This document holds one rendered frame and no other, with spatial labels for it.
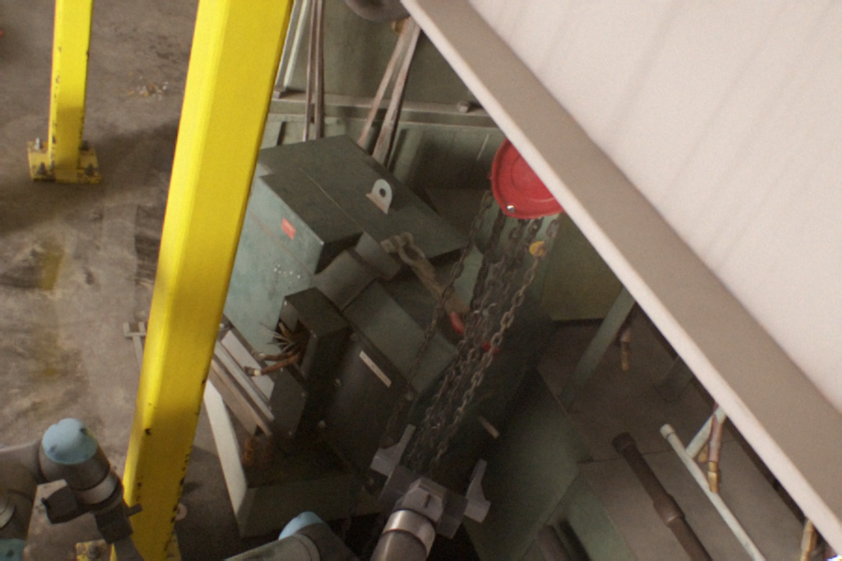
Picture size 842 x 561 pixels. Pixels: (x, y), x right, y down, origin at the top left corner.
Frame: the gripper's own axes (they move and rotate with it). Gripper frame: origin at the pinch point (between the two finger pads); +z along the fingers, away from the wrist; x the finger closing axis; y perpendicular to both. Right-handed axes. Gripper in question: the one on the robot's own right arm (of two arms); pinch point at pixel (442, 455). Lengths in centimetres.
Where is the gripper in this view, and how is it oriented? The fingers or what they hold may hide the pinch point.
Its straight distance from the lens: 148.8
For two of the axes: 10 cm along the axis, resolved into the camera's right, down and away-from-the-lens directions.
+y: -2.9, 7.5, 5.9
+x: 9.0, 4.2, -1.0
